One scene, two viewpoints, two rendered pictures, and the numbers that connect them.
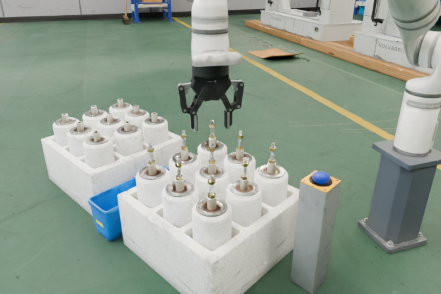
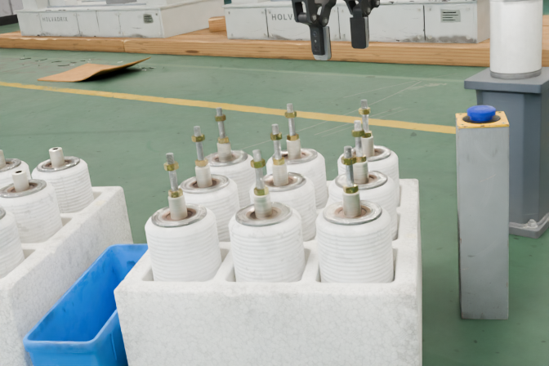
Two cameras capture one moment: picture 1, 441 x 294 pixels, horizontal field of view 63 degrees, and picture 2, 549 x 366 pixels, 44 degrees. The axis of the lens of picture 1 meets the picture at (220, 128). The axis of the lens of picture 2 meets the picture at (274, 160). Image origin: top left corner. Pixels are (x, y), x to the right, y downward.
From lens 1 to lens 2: 0.54 m
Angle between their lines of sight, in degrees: 29
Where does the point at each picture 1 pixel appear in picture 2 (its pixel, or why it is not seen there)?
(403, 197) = (535, 141)
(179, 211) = (287, 251)
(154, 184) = (203, 229)
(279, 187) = (395, 171)
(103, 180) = (29, 298)
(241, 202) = (377, 198)
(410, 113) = (514, 11)
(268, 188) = not seen: hidden behind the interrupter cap
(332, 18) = not seen: outside the picture
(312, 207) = (488, 162)
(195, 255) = (370, 301)
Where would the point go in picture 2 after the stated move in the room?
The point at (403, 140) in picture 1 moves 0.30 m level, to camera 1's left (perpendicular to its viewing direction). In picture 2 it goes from (512, 56) to (388, 89)
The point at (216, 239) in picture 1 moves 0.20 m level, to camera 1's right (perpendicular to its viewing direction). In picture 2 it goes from (386, 262) to (494, 216)
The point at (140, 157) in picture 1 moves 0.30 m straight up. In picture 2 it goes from (73, 236) to (33, 51)
